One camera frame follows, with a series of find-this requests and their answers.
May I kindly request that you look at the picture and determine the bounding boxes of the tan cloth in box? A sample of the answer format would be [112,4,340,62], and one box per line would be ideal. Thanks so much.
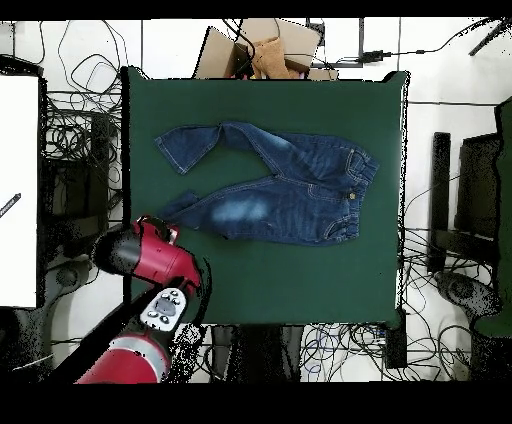
[250,36,291,80]

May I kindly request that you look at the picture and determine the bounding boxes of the blue denim jeans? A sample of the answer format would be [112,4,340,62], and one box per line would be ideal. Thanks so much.
[153,120,381,247]

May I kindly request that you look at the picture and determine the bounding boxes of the brown cardboard box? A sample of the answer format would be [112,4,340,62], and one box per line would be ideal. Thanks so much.
[192,17,340,81]

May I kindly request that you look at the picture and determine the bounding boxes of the white board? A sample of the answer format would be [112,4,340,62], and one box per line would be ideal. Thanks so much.
[0,74,40,309]

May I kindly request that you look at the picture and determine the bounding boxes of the black flat panel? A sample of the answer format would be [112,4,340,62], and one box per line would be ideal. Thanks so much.
[455,133,501,241]

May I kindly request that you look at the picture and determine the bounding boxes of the black power adapter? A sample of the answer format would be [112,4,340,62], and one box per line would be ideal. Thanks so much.
[361,49,393,64]

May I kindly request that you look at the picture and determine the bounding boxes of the dark green cloth sheet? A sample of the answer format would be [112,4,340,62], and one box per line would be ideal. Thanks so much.
[475,95,512,337]

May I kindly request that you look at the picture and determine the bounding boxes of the black table leg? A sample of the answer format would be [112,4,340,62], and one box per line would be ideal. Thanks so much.
[384,309,408,369]

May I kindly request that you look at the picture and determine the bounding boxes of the dark metal frame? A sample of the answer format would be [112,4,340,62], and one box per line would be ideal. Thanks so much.
[305,17,365,69]

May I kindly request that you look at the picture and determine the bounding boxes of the dark green table cloth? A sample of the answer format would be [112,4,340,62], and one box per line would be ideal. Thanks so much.
[120,65,411,329]

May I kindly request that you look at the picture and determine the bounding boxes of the black strip with white print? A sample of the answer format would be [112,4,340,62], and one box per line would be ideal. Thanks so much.
[0,192,22,219]

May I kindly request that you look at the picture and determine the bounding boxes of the black upright post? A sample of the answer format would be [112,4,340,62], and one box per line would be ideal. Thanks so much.
[427,131,452,275]

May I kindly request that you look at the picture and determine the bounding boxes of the black cable tangle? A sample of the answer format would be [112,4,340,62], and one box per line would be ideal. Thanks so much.
[299,321,473,381]
[39,19,125,161]

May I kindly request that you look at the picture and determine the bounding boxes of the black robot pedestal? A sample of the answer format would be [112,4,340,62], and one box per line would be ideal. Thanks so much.
[209,324,305,383]

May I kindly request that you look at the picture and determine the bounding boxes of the black equipment rack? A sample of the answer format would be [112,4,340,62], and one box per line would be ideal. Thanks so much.
[39,111,111,261]

